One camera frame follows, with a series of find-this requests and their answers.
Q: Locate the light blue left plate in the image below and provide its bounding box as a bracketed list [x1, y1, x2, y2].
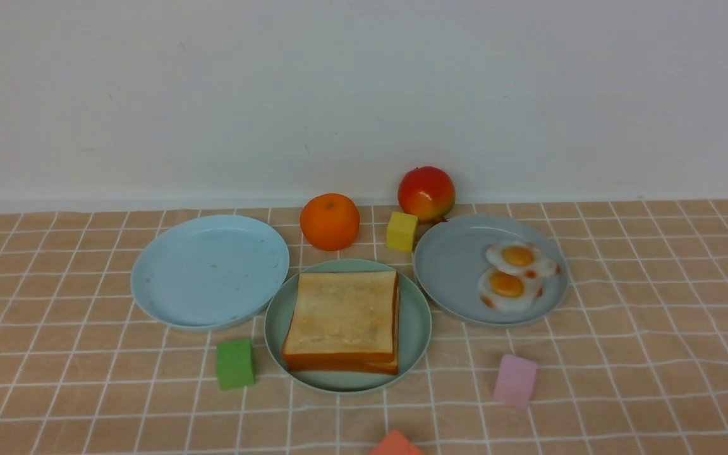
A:
[130, 215, 291, 332]

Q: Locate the pink cube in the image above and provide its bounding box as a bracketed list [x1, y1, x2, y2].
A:
[493, 353, 538, 409]

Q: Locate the orange mandarin fruit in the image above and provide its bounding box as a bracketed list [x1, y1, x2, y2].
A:
[300, 193, 361, 252]

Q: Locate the red yellow apple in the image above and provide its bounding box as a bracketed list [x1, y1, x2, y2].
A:
[397, 166, 456, 224]

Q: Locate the grey-blue right plate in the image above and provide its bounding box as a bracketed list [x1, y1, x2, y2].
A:
[413, 215, 570, 327]

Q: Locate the lower fried egg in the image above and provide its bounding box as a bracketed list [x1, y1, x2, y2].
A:
[476, 268, 543, 313]

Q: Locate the green cube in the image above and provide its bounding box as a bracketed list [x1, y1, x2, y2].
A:
[215, 339, 255, 391]

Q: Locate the yellow cube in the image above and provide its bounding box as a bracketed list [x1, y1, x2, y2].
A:
[386, 211, 418, 253]

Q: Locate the orange-red cube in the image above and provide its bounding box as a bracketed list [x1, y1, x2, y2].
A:
[370, 429, 423, 455]

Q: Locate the toast slice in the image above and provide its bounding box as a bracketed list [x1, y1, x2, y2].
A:
[367, 287, 401, 375]
[281, 270, 399, 373]

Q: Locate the fried egg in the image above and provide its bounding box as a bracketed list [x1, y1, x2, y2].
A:
[485, 241, 561, 279]
[476, 268, 543, 313]

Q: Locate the orange checkered tablecloth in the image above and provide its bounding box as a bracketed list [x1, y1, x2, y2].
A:
[0, 200, 728, 454]

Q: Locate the green centre plate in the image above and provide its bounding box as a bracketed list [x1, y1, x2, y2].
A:
[265, 258, 432, 395]

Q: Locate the back fried egg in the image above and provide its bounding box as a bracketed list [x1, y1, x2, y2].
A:
[485, 241, 561, 279]

